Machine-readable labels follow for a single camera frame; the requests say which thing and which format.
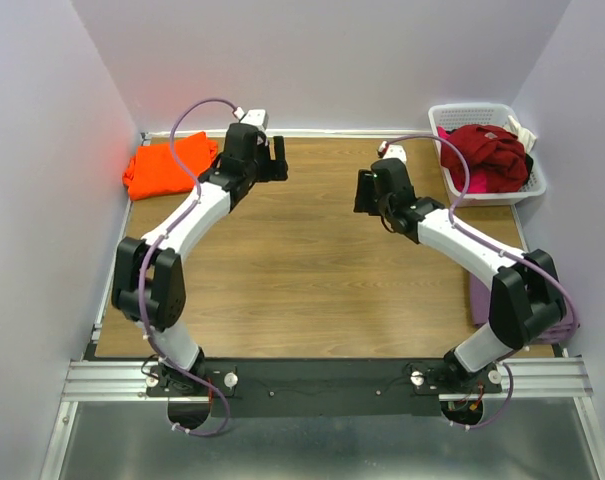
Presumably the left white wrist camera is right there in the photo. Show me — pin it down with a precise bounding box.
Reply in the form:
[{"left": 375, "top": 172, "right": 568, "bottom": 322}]
[{"left": 233, "top": 107, "right": 269, "bottom": 132}]

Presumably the dark red shirt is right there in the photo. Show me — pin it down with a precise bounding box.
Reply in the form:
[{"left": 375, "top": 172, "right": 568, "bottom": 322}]
[{"left": 446, "top": 124, "right": 533, "bottom": 194}]

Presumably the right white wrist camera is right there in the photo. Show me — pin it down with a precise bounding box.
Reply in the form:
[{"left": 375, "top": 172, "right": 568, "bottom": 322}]
[{"left": 377, "top": 141, "right": 407, "bottom": 164}]

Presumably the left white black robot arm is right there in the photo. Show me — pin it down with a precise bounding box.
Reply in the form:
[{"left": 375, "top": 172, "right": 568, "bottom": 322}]
[{"left": 111, "top": 122, "right": 288, "bottom": 395}]

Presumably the folded purple t shirt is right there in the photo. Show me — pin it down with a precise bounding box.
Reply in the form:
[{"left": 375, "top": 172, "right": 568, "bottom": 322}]
[{"left": 468, "top": 273, "right": 574, "bottom": 345}]

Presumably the pink garment in basket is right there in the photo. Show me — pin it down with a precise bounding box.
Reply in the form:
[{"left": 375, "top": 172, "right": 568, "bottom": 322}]
[{"left": 437, "top": 126, "right": 488, "bottom": 194}]

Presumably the white garment in basket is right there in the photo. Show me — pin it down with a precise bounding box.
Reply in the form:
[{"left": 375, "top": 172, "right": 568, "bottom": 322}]
[{"left": 505, "top": 115, "right": 537, "bottom": 154}]

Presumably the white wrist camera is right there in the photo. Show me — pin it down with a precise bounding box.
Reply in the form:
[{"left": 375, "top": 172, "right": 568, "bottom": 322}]
[
  {"left": 233, "top": 107, "right": 269, "bottom": 132},
  {"left": 377, "top": 141, "right": 407, "bottom": 164}
]

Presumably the white plastic laundry basket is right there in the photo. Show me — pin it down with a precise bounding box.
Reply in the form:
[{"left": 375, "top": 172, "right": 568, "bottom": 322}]
[{"left": 428, "top": 102, "right": 547, "bottom": 208}]

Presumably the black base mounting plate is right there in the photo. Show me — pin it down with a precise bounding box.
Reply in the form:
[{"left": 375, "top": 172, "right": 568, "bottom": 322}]
[{"left": 146, "top": 357, "right": 505, "bottom": 418}]

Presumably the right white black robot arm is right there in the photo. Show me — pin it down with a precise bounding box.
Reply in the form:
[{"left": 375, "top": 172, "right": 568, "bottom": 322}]
[{"left": 354, "top": 158, "right": 567, "bottom": 392}]

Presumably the orange t shirt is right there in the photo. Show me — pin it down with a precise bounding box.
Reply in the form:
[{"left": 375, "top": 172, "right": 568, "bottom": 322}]
[{"left": 122, "top": 132, "right": 218, "bottom": 201}]

